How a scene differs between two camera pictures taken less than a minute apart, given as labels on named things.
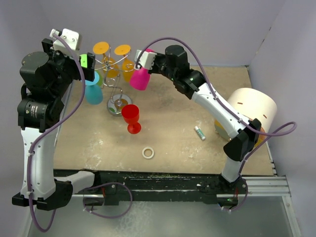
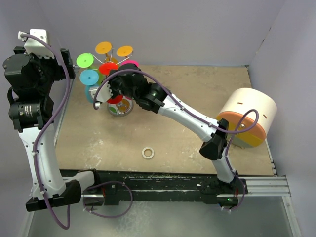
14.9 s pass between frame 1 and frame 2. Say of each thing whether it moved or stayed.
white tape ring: stayed
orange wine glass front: stayed
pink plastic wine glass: moved
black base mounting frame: stayed
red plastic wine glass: moved
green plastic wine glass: stayed
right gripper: moved
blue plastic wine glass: stayed
